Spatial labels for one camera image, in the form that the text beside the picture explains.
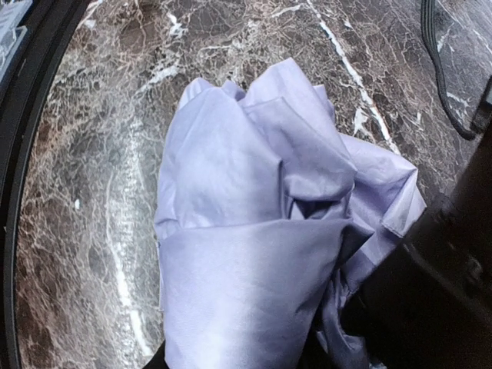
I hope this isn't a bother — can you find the lavender and black folding umbrella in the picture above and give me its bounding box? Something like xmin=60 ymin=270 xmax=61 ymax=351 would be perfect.
xmin=155 ymin=59 xmax=425 ymax=368

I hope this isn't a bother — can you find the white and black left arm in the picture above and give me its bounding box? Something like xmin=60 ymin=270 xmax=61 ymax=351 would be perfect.
xmin=341 ymin=87 xmax=491 ymax=368

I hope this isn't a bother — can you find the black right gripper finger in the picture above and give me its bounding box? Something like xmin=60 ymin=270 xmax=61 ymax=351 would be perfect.
xmin=144 ymin=341 xmax=169 ymax=369

